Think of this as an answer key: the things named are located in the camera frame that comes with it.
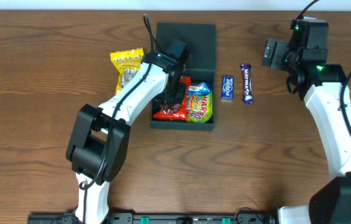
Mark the red Hacks candy bag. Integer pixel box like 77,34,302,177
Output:
152,77,191,121

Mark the purple Dairy Milk bar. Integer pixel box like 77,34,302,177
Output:
240,63,254,104

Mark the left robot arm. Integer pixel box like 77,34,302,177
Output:
66,40,189,223

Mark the blue Oreo cookie pack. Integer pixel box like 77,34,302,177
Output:
187,82,212,95

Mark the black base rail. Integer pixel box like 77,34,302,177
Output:
27,212,279,224

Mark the green Haribo gummy bag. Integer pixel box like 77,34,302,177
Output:
186,93,213,123

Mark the yellow Hacks candy bag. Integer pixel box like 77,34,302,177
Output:
110,48,144,93

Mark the blue Eclipse mints pack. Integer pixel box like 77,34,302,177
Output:
221,76,234,100

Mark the dark green open box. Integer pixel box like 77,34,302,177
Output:
150,22,216,131

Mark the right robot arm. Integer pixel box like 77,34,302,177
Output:
262,16,351,223

